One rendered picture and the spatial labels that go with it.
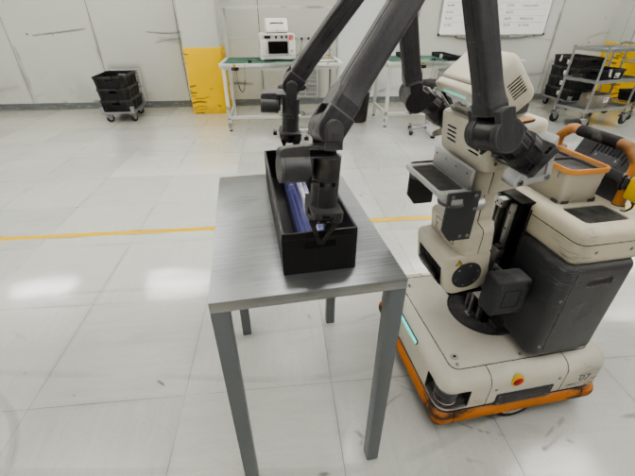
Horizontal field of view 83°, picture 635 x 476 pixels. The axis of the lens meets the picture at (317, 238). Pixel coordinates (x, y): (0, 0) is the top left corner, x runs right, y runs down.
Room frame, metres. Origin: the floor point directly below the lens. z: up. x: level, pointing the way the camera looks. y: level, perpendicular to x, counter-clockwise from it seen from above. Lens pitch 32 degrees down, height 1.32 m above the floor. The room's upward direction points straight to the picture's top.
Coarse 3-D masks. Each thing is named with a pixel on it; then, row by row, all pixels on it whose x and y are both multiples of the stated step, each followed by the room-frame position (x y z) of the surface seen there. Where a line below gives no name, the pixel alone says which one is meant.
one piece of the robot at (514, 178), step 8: (544, 136) 0.86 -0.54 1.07; (552, 136) 0.84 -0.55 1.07; (552, 160) 0.83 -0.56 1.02; (512, 168) 0.85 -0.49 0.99; (544, 168) 0.83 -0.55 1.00; (504, 176) 0.85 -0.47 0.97; (512, 176) 0.83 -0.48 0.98; (520, 176) 0.82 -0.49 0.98; (536, 176) 0.83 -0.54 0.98; (544, 176) 0.83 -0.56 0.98; (512, 184) 0.82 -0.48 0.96; (520, 184) 0.82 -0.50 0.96; (528, 184) 0.82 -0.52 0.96
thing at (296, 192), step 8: (288, 184) 1.08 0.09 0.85; (296, 184) 1.08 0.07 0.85; (304, 184) 1.08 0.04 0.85; (288, 192) 1.02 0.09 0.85; (296, 192) 1.02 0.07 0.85; (304, 192) 1.02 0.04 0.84; (288, 200) 0.97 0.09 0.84; (296, 200) 0.96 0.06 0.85; (296, 208) 0.92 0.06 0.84; (304, 208) 0.92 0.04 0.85; (296, 216) 0.86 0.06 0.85; (304, 216) 0.86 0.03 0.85; (296, 224) 0.82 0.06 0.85; (304, 224) 0.82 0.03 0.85; (320, 224) 0.82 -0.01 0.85
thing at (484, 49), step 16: (464, 0) 0.84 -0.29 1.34; (480, 0) 0.82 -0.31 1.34; (496, 0) 0.83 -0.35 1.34; (464, 16) 0.85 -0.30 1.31; (480, 16) 0.81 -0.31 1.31; (496, 16) 0.83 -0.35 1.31; (480, 32) 0.81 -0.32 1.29; (496, 32) 0.82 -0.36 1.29; (480, 48) 0.81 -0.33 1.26; (496, 48) 0.82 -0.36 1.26; (480, 64) 0.81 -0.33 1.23; (496, 64) 0.82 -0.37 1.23; (480, 80) 0.81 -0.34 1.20; (496, 80) 0.81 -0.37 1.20; (480, 96) 0.81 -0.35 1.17; (496, 96) 0.80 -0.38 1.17; (480, 112) 0.81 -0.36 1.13; (496, 112) 0.78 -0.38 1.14; (512, 112) 0.78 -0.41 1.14; (496, 128) 0.77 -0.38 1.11; (512, 128) 0.78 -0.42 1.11; (496, 144) 0.76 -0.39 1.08; (512, 144) 0.77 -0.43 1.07
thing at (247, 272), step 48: (240, 192) 1.12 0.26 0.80; (240, 240) 0.82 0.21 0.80; (240, 288) 0.62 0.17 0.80; (288, 288) 0.62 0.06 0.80; (336, 288) 0.62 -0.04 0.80; (384, 288) 0.64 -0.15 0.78; (384, 336) 0.65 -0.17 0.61; (240, 384) 0.57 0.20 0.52; (384, 384) 0.65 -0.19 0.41; (240, 432) 0.57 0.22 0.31
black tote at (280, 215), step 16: (272, 160) 1.22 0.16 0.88; (272, 176) 1.22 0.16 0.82; (272, 192) 0.88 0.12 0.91; (272, 208) 0.94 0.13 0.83; (288, 208) 0.98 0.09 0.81; (288, 224) 0.88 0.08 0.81; (352, 224) 0.71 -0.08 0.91; (288, 240) 0.66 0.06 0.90; (304, 240) 0.67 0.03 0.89; (336, 240) 0.69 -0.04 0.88; (352, 240) 0.69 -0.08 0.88; (288, 256) 0.66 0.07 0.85; (304, 256) 0.67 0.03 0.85; (320, 256) 0.68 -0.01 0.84; (336, 256) 0.69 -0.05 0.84; (352, 256) 0.69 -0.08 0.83; (288, 272) 0.66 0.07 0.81; (304, 272) 0.67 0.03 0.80
